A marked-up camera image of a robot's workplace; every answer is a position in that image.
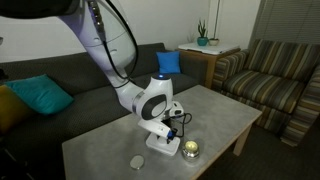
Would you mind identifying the white storage box lid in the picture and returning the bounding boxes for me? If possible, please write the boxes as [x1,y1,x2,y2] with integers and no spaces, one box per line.
[146,133,180,156]

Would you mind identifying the plant in teal pot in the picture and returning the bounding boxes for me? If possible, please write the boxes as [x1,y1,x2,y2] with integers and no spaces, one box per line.
[197,20,208,46]

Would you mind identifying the teal throw pillow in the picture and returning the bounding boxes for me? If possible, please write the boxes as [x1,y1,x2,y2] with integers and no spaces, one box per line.
[5,74,74,115]

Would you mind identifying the dark grey fabric sofa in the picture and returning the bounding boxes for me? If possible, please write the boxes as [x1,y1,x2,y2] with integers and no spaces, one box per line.
[0,42,208,180]

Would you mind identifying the round silver candle lid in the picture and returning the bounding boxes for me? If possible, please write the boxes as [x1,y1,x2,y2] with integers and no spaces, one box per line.
[130,155,145,170]

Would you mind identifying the small white bowl planter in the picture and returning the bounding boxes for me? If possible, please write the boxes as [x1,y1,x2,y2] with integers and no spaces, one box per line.
[209,38,219,46]

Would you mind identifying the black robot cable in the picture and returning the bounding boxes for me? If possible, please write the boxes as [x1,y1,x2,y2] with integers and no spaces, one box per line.
[87,0,193,138]

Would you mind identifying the mustard yellow throw pillow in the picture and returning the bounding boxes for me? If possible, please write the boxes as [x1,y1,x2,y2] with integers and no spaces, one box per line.
[0,85,35,134]

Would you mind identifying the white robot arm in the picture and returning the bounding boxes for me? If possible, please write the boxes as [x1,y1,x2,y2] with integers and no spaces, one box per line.
[0,0,177,142]

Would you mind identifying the window blinds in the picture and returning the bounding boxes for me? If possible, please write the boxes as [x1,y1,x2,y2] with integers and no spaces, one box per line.
[249,0,320,47]

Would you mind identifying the wooden side table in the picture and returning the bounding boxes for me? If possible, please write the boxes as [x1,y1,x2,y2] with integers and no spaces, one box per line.
[178,43,240,88]

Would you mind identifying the lit candle in glass jar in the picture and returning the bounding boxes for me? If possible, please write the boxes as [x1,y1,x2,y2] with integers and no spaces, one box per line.
[182,141,199,162]

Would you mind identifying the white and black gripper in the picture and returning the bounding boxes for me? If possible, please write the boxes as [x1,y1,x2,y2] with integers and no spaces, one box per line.
[138,119,178,144]

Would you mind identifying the striped armchair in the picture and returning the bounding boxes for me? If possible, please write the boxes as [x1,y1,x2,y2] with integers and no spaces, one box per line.
[212,39,320,147]

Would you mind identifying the blue throw pillow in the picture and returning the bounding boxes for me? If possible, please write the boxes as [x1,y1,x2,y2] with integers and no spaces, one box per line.
[156,51,181,74]

